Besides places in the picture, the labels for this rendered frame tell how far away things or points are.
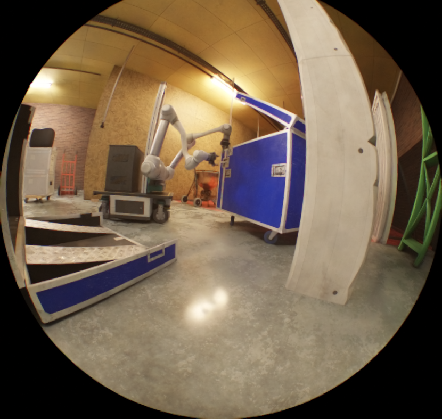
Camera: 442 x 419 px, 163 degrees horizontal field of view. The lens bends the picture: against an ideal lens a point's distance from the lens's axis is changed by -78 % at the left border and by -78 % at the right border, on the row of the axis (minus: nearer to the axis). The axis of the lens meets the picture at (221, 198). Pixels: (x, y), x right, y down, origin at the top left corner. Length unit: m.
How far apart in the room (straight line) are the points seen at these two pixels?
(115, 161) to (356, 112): 1.99
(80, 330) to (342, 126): 1.21
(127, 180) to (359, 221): 1.88
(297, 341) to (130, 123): 4.09
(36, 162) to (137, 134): 2.37
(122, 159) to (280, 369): 1.93
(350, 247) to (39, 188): 3.74
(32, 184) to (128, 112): 2.57
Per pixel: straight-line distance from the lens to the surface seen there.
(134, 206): 1.70
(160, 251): 0.82
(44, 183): 3.31
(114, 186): 1.84
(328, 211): 0.69
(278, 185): 1.22
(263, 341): 0.57
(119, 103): 4.04
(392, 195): 2.28
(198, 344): 0.54
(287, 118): 1.31
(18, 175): 1.45
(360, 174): 0.70
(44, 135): 3.48
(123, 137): 3.81
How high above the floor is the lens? 0.46
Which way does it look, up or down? 4 degrees down
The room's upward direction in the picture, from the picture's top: 5 degrees clockwise
